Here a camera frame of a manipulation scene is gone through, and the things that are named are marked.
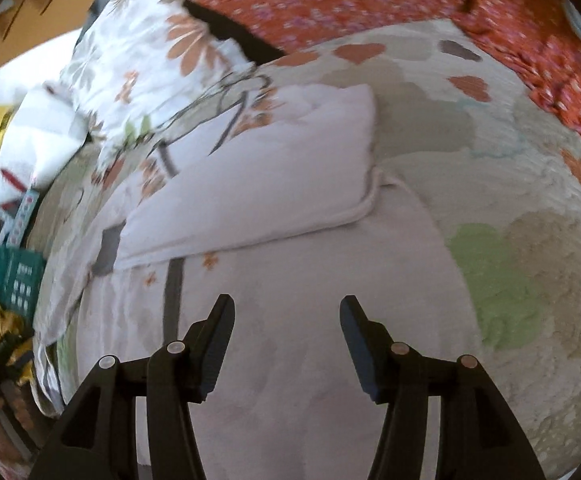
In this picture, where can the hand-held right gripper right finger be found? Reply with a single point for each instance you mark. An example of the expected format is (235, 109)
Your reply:
(358, 345)

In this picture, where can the teal cardboard box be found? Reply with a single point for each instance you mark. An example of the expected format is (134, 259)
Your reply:
(24, 282)

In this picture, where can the mustard striped garment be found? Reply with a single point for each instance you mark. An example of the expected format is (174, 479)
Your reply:
(0, 325)

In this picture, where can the orange floral cloth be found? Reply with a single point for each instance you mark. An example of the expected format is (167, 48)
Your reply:
(545, 60)

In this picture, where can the heart print quilt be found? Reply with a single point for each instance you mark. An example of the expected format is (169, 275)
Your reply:
(520, 160)

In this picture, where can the white paper bag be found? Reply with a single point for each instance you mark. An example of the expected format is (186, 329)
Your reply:
(35, 130)

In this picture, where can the long pastel box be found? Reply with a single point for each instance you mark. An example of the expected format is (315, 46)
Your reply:
(23, 215)

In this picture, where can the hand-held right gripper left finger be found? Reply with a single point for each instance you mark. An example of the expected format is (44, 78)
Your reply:
(215, 345)

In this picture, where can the white floral pillow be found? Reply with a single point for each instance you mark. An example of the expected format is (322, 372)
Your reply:
(135, 50)

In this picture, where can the white small garment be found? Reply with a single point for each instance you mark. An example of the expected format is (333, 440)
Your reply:
(270, 160)

